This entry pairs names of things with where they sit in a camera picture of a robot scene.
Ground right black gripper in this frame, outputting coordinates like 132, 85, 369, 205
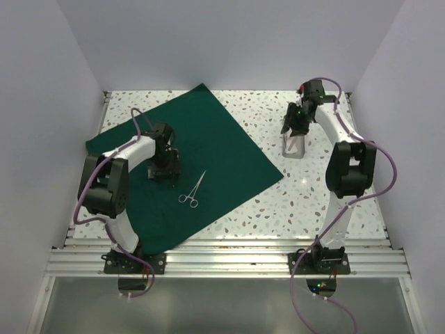
281, 102, 312, 138

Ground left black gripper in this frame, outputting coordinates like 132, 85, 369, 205
147, 148, 179, 183

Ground metal tray tin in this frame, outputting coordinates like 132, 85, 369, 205
282, 134, 305, 159

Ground fine straight tweezers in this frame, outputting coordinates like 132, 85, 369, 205
292, 136, 300, 152

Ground steel hemostat forceps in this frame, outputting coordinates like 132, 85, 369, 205
178, 171, 206, 209

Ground green surgical cloth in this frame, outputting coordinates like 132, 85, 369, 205
86, 82, 284, 254

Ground curved-tip tweezers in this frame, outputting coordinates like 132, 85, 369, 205
286, 138, 294, 152

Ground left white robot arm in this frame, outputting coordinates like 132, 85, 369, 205
73, 122, 181, 273

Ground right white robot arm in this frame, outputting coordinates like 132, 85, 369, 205
281, 78, 376, 275

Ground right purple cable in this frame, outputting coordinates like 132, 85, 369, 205
290, 76, 398, 334

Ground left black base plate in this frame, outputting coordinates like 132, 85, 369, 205
101, 252, 167, 275

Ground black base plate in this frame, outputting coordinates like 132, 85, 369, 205
101, 252, 167, 275
287, 249, 351, 276

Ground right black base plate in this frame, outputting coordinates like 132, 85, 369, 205
287, 249, 351, 276

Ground aluminium rail frame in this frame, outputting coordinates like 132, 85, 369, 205
29, 90, 426, 333

